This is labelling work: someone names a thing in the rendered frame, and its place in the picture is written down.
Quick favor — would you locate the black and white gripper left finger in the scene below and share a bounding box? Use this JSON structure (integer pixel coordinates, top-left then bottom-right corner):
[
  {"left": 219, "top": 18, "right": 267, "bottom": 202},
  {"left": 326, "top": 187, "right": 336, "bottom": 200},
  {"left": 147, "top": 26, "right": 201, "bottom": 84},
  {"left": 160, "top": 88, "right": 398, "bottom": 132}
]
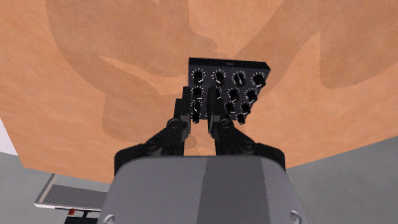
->
[{"left": 114, "top": 86, "right": 191, "bottom": 177}]

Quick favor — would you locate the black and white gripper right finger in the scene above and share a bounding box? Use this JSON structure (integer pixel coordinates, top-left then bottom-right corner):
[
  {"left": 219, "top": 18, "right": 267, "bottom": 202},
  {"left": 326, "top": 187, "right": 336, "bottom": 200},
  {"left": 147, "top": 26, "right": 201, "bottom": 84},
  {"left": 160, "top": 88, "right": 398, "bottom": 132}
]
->
[{"left": 207, "top": 86, "right": 286, "bottom": 172}]

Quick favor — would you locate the black knob box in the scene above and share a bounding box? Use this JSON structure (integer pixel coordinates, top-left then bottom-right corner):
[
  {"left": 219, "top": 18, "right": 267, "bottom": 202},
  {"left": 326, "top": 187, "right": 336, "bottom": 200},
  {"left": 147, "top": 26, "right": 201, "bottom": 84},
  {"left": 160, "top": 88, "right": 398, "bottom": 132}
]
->
[{"left": 188, "top": 57, "right": 271, "bottom": 125}]

